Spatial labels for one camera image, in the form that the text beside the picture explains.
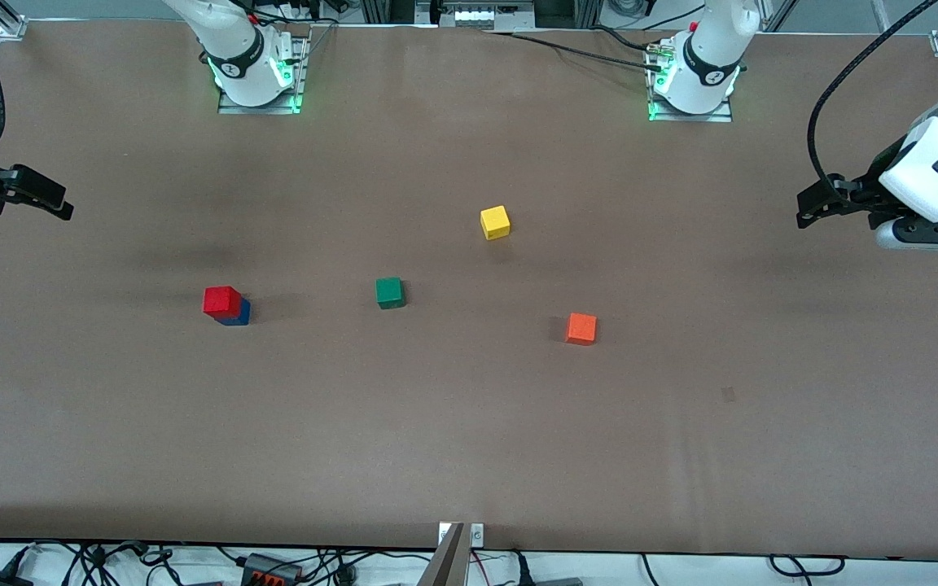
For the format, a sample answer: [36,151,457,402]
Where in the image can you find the small metal pole bracket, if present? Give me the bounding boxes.
[437,522,485,548]

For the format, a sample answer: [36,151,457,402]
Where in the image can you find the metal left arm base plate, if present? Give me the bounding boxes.
[647,39,734,124]

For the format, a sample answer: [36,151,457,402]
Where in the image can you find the black looped floor cable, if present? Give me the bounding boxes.
[767,554,846,579]

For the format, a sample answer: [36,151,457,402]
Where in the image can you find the black tangled floor cables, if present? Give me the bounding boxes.
[0,540,217,586]

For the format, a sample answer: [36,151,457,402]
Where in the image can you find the grey terminal block device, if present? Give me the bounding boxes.
[452,7,506,31]

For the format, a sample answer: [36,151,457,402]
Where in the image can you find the black orange connector block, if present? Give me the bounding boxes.
[239,553,304,586]

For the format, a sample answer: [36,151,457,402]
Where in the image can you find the black cable on table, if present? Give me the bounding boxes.
[489,29,667,74]

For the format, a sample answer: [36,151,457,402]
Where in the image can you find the red wooden block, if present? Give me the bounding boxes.
[203,285,243,320]

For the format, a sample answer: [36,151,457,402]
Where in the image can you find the metal camera pole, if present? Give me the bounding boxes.
[416,523,470,586]

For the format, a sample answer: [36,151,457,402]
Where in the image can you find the aluminium frame profile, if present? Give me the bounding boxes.
[359,0,605,30]

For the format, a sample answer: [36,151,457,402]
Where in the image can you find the blue wooden block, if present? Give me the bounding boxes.
[214,297,252,328]

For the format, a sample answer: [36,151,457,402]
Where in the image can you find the yellow wooden block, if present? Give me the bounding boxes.
[480,205,511,242]

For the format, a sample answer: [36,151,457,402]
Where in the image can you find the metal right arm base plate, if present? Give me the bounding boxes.
[217,34,309,116]

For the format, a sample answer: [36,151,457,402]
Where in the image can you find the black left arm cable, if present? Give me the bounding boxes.
[807,0,938,188]

